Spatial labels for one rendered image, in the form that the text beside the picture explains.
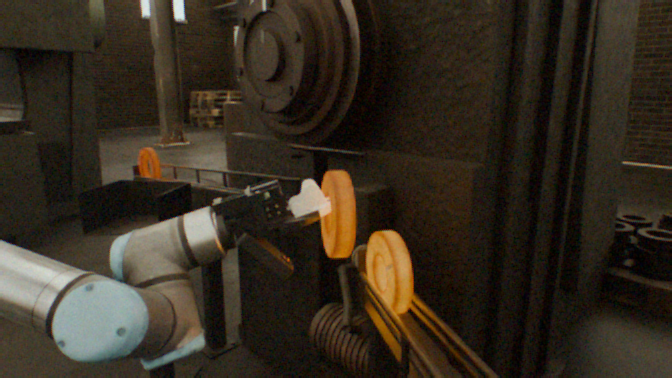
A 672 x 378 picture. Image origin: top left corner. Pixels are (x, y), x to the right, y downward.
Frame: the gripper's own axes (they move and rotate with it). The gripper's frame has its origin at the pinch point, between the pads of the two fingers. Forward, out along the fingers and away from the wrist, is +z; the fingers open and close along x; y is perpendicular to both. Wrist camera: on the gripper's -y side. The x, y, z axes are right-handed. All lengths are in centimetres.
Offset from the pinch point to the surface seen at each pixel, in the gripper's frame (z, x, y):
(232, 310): -47, 121, -74
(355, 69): 16.6, 28.1, 19.8
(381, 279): 4.4, 1.6, -18.1
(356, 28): 19.1, 28.0, 28.3
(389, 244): 6.5, -3.9, -9.0
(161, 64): -125, 722, 87
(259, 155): -11, 77, 0
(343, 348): -6.4, 9.2, -34.9
